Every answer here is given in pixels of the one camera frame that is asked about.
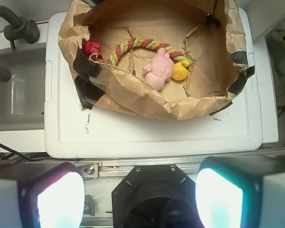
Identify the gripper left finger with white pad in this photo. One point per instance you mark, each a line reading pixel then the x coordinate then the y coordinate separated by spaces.
pixel 41 195

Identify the brown paper bag tray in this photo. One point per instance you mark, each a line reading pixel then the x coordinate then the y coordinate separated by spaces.
pixel 209 33

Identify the white plastic bin lid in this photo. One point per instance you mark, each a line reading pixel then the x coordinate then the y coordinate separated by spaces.
pixel 74 132

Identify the multicolour twisted rope toy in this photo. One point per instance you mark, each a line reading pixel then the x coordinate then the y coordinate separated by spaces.
pixel 151 44

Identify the grey sink basin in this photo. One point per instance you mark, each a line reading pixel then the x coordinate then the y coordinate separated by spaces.
pixel 22 97

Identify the black faucet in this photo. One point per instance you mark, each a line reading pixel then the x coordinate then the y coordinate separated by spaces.
pixel 17 28

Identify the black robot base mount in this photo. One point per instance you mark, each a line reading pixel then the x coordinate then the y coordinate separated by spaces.
pixel 155 198

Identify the yellow rubber duck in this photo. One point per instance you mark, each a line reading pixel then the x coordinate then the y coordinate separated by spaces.
pixel 179 72

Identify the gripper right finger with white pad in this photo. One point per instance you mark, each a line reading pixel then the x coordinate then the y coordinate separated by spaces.
pixel 241 192

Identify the red fabric toy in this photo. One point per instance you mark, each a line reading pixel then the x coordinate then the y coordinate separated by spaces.
pixel 92 50

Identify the pink plush pig toy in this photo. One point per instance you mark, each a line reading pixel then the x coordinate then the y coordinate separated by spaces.
pixel 159 70

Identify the aluminium extrusion rail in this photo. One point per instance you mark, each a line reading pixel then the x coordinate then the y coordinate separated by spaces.
pixel 93 169

